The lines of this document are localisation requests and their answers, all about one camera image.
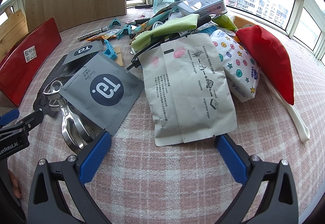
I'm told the grey paper pouch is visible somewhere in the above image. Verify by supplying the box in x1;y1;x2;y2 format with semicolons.
138;32;238;147

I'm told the grey clear-lid case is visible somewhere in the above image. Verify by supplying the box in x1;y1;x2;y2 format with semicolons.
177;0;228;18

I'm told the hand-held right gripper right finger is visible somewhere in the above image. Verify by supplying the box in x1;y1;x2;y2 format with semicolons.
214;134;299;224

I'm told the red cloth pouch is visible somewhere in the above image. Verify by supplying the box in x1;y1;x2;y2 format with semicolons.
236;25;295;106

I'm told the wooden clothespin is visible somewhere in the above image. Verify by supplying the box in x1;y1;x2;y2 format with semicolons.
113;46;125;67

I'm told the silver metal garlic press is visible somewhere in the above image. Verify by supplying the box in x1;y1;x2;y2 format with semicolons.
42;81;95;150

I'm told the blue plastic clip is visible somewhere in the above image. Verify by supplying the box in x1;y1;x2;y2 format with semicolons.
103;39;118;60

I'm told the black packet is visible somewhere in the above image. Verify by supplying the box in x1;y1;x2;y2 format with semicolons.
33;54;84;115

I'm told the green tube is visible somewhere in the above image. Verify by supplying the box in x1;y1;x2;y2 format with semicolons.
213;14;239;32

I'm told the person's left hand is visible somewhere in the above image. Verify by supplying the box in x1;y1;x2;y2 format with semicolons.
8;169;23;199

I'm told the light wooden crate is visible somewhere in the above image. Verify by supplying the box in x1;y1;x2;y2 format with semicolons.
0;9;28;62

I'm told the pink plaid tablecloth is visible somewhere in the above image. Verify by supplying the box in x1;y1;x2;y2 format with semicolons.
18;8;325;224

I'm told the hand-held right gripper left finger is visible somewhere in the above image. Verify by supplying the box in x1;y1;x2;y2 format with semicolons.
27;131;112;224

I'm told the white plastic strip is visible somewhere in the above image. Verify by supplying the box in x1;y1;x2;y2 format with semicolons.
286;102;310;143

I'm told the grey round-logo sachet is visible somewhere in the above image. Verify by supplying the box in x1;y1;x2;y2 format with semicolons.
63;41;104;64
59;52;145;136

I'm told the red cardboard box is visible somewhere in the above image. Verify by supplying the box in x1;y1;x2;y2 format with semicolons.
0;17;62;108

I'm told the small orange sachet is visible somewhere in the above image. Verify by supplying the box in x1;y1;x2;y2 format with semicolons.
88;29;120;42

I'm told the light green cloth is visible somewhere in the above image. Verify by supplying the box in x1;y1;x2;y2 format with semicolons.
131;14;200;52

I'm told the dotted tissue pack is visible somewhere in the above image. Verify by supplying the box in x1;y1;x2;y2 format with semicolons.
211;29;262;103

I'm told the teal plastic bottle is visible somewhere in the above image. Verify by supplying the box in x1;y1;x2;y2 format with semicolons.
153;0;191;14

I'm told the patterned pen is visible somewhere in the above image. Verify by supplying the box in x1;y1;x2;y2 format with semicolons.
77;25;111;41

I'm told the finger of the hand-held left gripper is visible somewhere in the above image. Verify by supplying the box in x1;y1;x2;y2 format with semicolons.
13;109;44;133
0;109;20;128

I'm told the orange tissue pack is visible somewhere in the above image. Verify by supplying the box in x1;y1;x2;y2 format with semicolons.
232;16;254;29

